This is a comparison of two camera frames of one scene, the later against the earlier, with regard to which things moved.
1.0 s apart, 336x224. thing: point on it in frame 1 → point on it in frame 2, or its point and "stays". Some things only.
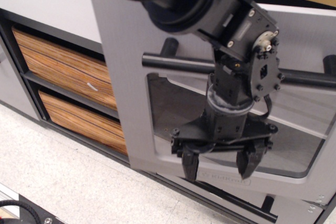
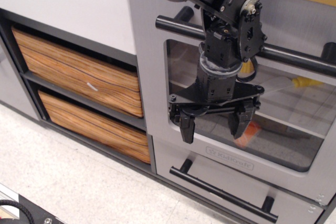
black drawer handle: [266, 209] stays
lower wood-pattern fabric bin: [90, 125] stays
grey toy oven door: [127, 32] → [290, 142]
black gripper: [223, 125] → [214, 89]
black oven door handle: [169, 60] → [324, 60]
